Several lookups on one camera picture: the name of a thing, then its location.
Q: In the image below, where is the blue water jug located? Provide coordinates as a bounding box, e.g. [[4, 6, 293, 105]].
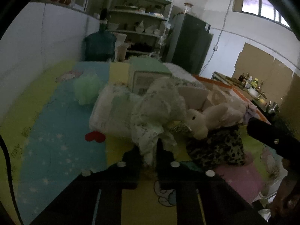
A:
[[83, 8, 116, 62]]

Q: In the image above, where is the white plush rabbit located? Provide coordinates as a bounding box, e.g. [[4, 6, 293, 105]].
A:
[[185, 103, 246, 140]]

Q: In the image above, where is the green white carton box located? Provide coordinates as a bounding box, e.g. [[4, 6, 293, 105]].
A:
[[128, 57, 172, 95]]

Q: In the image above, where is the colourful cartoon tablecloth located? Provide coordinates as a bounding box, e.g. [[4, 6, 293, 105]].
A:
[[1, 62, 281, 224]]

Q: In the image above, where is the leopard print cloth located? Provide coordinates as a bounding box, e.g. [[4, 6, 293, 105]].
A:
[[186, 125, 246, 169]]

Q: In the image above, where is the white bowl on counter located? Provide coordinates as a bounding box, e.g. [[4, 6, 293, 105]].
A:
[[248, 87, 260, 98]]

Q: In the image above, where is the black cable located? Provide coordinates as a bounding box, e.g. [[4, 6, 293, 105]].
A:
[[0, 134, 24, 225]]

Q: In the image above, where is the black refrigerator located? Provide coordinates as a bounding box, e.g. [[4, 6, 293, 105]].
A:
[[162, 13, 213, 75]]

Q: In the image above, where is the glass jar on fridge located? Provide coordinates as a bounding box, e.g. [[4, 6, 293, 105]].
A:
[[184, 2, 193, 14]]

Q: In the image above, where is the orange rimmed cardboard tray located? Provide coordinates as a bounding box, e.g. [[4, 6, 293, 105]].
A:
[[192, 74, 271, 124]]

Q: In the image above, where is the white floral cloth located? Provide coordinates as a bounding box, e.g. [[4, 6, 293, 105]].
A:
[[130, 77, 187, 166]]

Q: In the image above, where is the wooden kitchen counter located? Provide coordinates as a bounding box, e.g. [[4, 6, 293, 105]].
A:
[[211, 72, 280, 115]]

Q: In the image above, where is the cardboard sheet on wall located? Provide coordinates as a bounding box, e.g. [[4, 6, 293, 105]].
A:
[[233, 43, 299, 107]]

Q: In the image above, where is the green mesh bath sponge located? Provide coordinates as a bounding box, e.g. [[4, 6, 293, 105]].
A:
[[74, 73, 104, 106]]

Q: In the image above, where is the floral tissue box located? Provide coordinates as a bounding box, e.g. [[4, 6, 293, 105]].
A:
[[163, 62, 209, 110]]

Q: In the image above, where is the metal shelving unit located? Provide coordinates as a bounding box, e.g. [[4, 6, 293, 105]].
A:
[[108, 0, 173, 59]]

